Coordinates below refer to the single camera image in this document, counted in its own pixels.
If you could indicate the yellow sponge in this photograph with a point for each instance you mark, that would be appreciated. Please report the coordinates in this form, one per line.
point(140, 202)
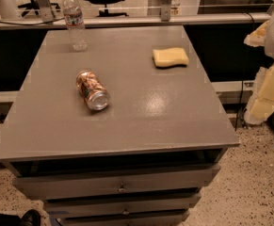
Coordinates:
point(170, 57)

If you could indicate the orange soda can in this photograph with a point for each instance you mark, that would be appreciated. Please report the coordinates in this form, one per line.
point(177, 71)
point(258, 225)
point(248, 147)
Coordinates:
point(93, 92)

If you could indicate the clear plastic water bottle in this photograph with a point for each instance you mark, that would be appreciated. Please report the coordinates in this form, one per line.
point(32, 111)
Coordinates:
point(74, 21)

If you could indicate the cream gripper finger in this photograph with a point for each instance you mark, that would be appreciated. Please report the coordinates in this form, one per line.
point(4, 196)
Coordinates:
point(257, 37)
point(261, 103)

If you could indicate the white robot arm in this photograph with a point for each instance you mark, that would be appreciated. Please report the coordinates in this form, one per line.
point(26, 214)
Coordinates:
point(269, 39)

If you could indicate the metal railing frame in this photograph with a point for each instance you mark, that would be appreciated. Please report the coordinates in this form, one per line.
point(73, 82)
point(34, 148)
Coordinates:
point(10, 18)

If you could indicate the black shoe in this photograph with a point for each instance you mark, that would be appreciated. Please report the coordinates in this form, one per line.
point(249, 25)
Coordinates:
point(30, 218)

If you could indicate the grey drawer cabinet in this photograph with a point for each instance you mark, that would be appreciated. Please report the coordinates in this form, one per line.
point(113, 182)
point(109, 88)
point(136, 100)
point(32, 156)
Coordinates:
point(140, 161)

